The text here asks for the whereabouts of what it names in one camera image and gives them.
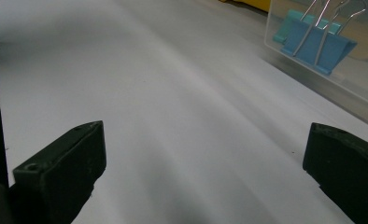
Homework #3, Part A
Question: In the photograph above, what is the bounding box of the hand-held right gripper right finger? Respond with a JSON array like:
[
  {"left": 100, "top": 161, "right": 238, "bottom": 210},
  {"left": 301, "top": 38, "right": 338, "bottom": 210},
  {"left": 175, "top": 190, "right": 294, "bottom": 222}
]
[{"left": 302, "top": 121, "right": 368, "bottom": 224}]

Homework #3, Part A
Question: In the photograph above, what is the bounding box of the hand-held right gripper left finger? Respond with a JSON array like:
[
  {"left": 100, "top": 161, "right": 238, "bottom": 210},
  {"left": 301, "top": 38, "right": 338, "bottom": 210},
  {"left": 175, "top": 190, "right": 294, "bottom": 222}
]
[{"left": 8, "top": 119, "right": 107, "bottom": 224}]

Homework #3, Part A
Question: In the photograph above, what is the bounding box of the clear plastic drawer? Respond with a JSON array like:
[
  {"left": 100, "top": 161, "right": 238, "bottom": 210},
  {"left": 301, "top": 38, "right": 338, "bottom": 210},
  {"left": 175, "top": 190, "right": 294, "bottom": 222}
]
[{"left": 263, "top": 0, "right": 368, "bottom": 133}]

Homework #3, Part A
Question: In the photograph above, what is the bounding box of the blue binder clip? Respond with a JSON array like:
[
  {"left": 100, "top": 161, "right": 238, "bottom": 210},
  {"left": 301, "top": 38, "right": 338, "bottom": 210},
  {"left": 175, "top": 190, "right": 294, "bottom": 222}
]
[{"left": 280, "top": 0, "right": 368, "bottom": 77}]

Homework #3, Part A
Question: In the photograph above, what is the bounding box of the teal binder clip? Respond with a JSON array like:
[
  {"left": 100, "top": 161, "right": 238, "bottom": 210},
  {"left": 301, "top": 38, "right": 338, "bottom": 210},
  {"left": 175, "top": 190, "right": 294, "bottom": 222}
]
[{"left": 272, "top": 8, "right": 343, "bottom": 45}]

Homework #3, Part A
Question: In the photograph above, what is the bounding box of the yellow and black organizer case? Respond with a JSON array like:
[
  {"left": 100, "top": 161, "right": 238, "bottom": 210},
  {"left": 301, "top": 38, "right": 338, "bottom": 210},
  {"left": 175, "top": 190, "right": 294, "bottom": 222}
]
[{"left": 219, "top": 0, "right": 272, "bottom": 13}]

